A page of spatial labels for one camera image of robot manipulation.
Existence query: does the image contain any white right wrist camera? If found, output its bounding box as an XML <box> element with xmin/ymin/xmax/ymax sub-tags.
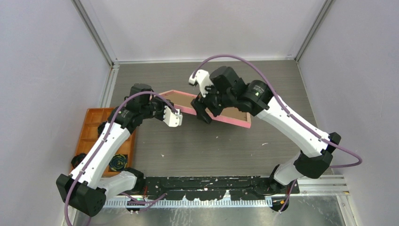
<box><xmin>188</xmin><ymin>69</ymin><xmax>214</xmax><ymax>98</ymax></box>

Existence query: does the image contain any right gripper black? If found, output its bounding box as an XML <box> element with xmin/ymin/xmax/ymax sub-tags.
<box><xmin>190</xmin><ymin>80</ymin><xmax>234</xmax><ymax>124</ymax></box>

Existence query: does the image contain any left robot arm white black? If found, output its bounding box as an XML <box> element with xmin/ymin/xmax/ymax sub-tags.
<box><xmin>56</xmin><ymin>83</ymin><xmax>183</xmax><ymax>225</ymax></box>

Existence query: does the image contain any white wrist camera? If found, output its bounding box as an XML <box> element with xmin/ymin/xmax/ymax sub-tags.
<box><xmin>188</xmin><ymin>69</ymin><xmax>214</xmax><ymax>98</ymax></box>
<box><xmin>163</xmin><ymin>106</ymin><xmax>183</xmax><ymax>127</ymax></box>

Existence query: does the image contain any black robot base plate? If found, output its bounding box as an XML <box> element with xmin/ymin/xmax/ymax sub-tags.
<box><xmin>125</xmin><ymin>176</ymin><xmax>290</xmax><ymax>201</ymax></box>

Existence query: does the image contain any brown frame backing board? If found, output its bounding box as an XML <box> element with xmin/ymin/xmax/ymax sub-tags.
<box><xmin>168</xmin><ymin>92</ymin><xmax>248</xmax><ymax>121</ymax></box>

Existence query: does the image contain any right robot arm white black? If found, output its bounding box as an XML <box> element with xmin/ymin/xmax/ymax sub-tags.
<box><xmin>189</xmin><ymin>66</ymin><xmax>341</xmax><ymax>193</ymax></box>

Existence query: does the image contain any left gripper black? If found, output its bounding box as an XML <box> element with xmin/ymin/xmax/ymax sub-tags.
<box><xmin>141</xmin><ymin>97</ymin><xmax>174</xmax><ymax>122</ymax></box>

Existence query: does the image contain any pink wooden picture frame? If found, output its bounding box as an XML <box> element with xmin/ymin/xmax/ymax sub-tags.
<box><xmin>160</xmin><ymin>90</ymin><xmax>251</xmax><ymax>128</ymax></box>

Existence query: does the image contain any black coiled cable bottom-left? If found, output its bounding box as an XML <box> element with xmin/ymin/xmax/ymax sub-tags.
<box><xmin>71</xmin><ymin>153</ymin><xmax>88</xmax><ymax>169</ymax></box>

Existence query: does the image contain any black yellow coiled cable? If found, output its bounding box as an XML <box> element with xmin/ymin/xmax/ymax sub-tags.
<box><xmin>108</xmin><ymin>153</ymin><xmax>129</xmax><ymax>173</ymax></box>

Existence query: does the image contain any aluminium rail front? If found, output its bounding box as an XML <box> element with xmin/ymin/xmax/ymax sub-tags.
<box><xmin>122</xmin><ymin>175</ymin><xmax>349</xmax><ymax>201</ymax></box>

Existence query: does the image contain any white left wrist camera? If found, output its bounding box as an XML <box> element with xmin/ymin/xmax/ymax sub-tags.
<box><xmin>163</xmin><ymin>106</ymin><xmax>183</xmax><ymax>127</ymax></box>

